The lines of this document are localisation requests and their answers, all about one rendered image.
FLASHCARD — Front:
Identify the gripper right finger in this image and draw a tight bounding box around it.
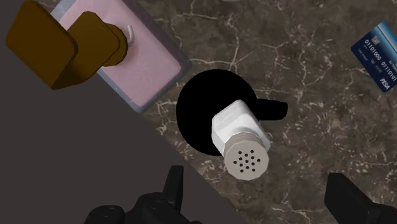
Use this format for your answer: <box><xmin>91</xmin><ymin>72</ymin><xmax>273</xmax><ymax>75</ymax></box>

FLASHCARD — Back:
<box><xmin>324</xmin><ymin>172</ymin><xmax>397</xmax><ymax>224</ymax></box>

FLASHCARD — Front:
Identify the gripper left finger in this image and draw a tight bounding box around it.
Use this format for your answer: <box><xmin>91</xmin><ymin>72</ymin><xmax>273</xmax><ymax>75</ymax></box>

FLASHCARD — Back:
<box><xmin>83</xmin><ymin>165</ymin><xmax>203</xmax><ymax>224</ymax></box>

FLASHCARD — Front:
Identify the white salt shaker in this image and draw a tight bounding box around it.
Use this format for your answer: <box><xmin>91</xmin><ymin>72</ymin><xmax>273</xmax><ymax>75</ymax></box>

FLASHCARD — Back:
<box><xmin>211</xmin><ymin>99</ymin><xmax>271</xmax><ymax>181</ymax></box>

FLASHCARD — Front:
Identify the pink tray with grey rim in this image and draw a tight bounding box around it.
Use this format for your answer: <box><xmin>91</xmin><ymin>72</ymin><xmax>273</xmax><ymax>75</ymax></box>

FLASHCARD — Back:
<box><xmin>49</xmin><ymin>0</ymin><xmax>193</xmax><ymax>114</ymax></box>

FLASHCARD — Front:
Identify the blue bank card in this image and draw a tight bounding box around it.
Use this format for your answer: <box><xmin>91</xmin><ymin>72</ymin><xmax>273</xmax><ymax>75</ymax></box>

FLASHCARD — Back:
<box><xmin>351</xmin><ymin>20</ymin><xmax>397</xmax><ymax>93</ymax></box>

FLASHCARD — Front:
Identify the brown blocky object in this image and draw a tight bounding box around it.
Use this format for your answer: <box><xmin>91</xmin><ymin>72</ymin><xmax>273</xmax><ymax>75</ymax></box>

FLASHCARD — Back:
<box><xmin>5</xmin><ymin>0</ymin><xmax>129</xmax><ymax>91</ymax></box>

